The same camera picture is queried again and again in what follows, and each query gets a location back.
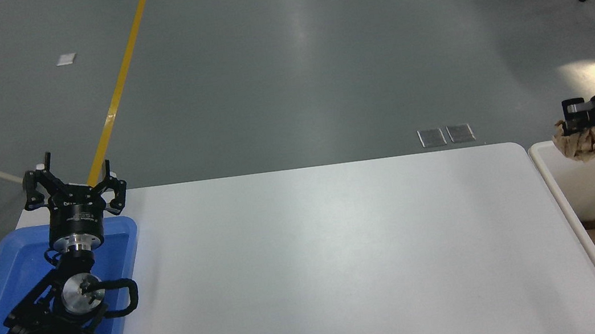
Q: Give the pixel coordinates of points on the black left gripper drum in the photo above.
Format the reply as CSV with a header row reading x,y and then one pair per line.
x,y
76,213

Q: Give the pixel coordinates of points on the tan paper ball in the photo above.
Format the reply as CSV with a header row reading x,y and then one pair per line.
x,y
582,144

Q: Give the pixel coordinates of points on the yellow floor tape line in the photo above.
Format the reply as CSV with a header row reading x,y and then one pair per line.
x,y
117,87

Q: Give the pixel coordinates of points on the metal floor outlet plate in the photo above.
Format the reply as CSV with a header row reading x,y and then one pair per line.
x,y
432,137
461,133

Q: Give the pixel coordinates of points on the white floor label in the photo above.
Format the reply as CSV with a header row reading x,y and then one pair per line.
x,y
66,59

